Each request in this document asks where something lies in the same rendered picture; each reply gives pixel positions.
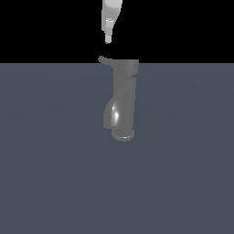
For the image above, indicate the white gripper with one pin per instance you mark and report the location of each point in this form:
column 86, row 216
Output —
column 111, row 12

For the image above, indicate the grey metal faucet body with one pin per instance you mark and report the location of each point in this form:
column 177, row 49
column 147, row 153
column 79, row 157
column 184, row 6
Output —
column 123, row 106

